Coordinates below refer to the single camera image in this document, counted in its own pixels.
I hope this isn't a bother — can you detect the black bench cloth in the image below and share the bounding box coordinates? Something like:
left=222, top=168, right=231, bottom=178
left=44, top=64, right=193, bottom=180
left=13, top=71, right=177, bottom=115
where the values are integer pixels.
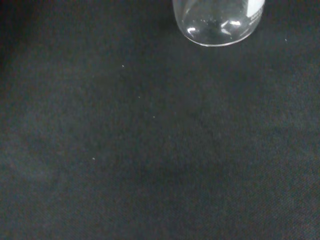
left=0, top=0, right=320, bottom=240

